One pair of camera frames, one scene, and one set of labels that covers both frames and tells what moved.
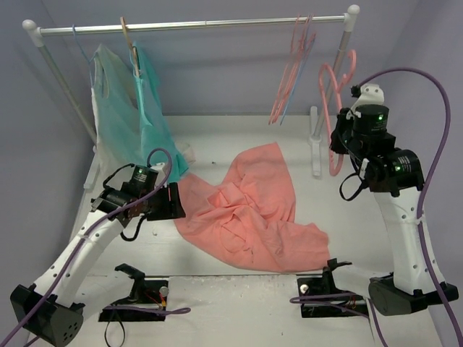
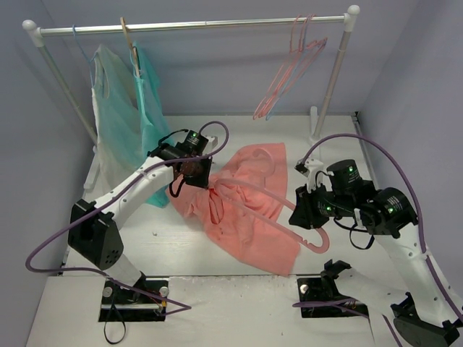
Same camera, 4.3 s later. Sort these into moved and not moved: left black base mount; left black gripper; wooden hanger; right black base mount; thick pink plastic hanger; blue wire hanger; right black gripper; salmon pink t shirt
Moved: salmon pink t shirt; thick pink plastic hanger; left black gripper; right black gripper
Not moved: wooden hanger; blue wire hanger; right black base mount; left black base mount
